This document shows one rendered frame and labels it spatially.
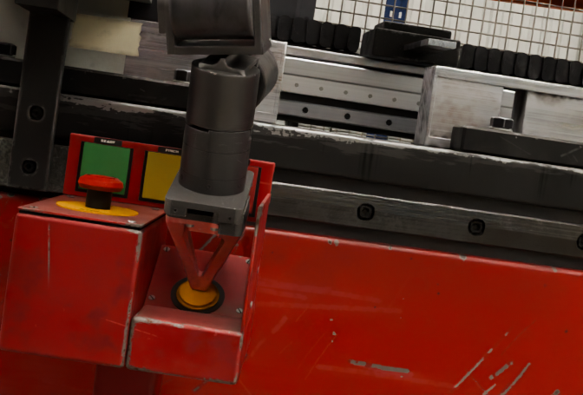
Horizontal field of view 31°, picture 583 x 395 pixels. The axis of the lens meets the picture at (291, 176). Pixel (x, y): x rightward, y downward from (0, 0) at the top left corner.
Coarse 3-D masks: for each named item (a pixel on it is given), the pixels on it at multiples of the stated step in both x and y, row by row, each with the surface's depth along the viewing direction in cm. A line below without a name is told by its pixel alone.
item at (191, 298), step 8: (184, 288) 94; (208, 288) 94; (216, 288) 94; (176, 296) 93; (184, 296) 93; (192, 296) 93; (200, 296) 93; (208, 296) 93; (216, 296) 94; (184, 304) 92; (192, 304) 92; (200, 304) 92; (208, 304) 93
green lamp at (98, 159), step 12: (84, 144) 101; (96, 144) 101; (84, 156) 101; (96, 156) 101; (108, 156) 101; (120, 156) 101; (84, 168) 101; (96, 168) 101; (108, 168) 101; (120, 168) 101; (120, 180) 101; (120, 192) 101
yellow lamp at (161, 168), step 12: (156, 156) 101; (168, 156) 101; (180, 156) 101; (156, 168) 101; (168, 168) 101; (144, 180) 101; (156, 180) 101; (168, 180) 101; (144, 192) 101; (156, 192) 101
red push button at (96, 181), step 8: (88, 176) 92; (96, 176) 92; (104, 176) 92; (80, 184) 92; (88, 184) 91; (96, 184) 91; (104, 184) 91; (112, 184) 91; (120, 184) 92; (88, 192) 92; (96, 192) 92; (104, 192) 92; (112, 192) 93; (88, 200) 92; (96, 200) 92; (104, 200) 92; (96, 208) 92; (104, 208) 92
